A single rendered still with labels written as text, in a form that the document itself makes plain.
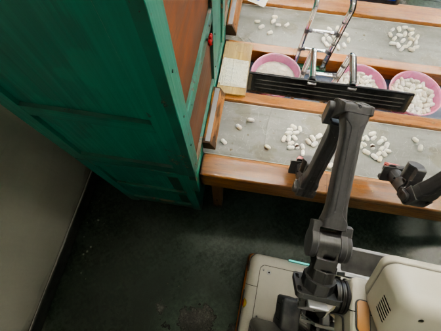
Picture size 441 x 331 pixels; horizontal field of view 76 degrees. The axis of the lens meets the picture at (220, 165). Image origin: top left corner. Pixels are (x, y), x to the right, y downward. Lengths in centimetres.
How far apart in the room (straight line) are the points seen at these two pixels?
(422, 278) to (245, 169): 80
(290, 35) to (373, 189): 95
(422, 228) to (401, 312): 175
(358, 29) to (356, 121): 121
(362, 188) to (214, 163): 69
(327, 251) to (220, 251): 130
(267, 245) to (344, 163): 134
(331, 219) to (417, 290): 22
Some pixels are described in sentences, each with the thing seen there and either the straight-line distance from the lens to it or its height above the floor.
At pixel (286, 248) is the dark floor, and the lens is 206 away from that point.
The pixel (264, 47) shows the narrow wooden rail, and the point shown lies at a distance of 169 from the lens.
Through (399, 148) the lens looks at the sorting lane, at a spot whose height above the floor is 74.
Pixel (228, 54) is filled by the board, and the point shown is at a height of 78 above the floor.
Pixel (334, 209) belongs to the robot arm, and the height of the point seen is 129.
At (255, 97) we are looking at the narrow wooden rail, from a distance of 149.
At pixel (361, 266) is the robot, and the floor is 104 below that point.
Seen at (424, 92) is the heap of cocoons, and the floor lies 74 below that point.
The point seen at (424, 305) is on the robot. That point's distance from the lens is 75.
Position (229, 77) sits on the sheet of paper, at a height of 78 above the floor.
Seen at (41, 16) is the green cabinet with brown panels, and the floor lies 163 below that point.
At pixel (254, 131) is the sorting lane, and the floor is 74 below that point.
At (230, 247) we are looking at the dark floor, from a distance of 201.
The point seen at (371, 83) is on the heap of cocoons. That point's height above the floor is 74.
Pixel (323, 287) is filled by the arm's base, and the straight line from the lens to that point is 82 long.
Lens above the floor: 201
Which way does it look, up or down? 71 degrees down
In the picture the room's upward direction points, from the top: straight up
